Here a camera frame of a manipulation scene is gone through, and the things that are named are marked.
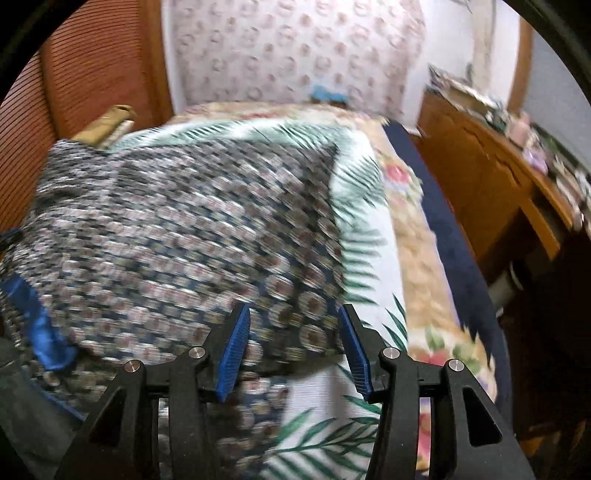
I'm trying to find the navy mattress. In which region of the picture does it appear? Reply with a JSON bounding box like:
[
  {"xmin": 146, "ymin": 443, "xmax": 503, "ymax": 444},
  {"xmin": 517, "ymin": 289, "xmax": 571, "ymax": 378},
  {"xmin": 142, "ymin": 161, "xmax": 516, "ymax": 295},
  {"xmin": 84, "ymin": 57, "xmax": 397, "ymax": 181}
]
[{"xmin": 383, "ymin": 119, "xmax": 513, "ymax": 416}]

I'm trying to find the navy medallion print pajama top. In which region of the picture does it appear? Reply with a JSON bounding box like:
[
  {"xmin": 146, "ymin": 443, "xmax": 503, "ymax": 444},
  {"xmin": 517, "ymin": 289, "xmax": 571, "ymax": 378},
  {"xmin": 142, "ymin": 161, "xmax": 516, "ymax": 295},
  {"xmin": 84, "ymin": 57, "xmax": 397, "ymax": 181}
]
[{"xmin": 0, "ymin": 138, "xmax": 354, "ymax": 480}]

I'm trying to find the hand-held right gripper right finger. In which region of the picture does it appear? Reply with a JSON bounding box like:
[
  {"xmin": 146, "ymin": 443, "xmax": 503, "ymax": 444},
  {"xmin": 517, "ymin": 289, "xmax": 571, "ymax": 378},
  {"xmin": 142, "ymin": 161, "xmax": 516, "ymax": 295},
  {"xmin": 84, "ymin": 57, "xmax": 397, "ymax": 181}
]
[{"xmin": 338, "ymin": 305, "xmax": 536, "ymax": 480}]

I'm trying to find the wooden slatted door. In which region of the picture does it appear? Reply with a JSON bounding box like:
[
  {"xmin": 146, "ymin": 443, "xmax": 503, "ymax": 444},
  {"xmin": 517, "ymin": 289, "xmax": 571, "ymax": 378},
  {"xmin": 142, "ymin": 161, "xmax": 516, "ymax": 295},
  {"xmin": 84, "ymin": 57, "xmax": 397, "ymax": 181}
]
[{"xmin": 0, "ymin": 0, "xmax": 174, "ymax": 232}]

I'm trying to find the pink bottle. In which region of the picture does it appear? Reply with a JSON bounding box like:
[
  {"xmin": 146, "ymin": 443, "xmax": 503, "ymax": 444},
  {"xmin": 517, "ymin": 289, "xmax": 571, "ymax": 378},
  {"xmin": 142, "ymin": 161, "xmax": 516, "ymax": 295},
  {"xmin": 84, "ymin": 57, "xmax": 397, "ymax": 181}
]
[{"xmin": 510, "ymin": 113, "xmax": 532, "ymax": 144}]

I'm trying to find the wooden cabinet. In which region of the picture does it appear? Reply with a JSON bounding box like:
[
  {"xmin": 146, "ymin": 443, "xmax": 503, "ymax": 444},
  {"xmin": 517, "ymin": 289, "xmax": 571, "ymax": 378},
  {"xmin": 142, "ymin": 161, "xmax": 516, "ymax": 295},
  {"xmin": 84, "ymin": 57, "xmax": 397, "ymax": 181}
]
[{"xmin": 416, "ymin": 90, "xmax": 583, "ymax": 278}]

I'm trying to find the palm leaf print sheet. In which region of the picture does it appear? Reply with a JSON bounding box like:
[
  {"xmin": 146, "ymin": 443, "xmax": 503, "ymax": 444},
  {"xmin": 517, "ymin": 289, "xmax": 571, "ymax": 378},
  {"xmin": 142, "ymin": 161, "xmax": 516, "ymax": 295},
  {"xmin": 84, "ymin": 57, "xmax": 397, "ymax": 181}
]
[{"xmin": 108, "ymin": 117, "xmax": 411, "ymax": 480}]

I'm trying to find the brown patterned blanket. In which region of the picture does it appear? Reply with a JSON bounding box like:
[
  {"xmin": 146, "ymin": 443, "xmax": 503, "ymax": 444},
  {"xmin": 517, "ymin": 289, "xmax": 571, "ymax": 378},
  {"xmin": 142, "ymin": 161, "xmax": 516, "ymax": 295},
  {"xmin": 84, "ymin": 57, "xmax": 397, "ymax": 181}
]
[{"xmin": 71, "ymin": 105, "xmax": 137, "ymax": 148}]

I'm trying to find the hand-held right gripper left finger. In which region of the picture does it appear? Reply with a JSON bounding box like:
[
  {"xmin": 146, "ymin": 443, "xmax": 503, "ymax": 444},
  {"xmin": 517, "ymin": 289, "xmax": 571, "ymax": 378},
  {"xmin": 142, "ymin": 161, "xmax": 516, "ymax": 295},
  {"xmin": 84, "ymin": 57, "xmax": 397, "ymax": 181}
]
[{"xmin": 54, "ymin": 305, "xmax": 252, "ymax": 480}]

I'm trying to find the beige curtain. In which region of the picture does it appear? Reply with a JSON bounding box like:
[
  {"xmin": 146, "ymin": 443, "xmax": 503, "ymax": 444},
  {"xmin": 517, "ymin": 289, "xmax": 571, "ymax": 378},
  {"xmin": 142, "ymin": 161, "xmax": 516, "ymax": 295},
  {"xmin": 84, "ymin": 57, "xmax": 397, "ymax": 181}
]
[{"xmin": 466, "ymin": 0, "xmax": 497, "ymax": 84}]

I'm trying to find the floral quilt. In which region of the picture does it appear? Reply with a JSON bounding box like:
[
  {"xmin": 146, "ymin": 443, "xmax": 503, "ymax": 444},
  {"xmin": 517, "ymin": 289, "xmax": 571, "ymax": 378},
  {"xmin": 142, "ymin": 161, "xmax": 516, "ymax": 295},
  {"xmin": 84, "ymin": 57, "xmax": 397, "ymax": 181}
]
[{"xmin": 171, "ymin": 102, "xmax": 499, "ymax": 472}]

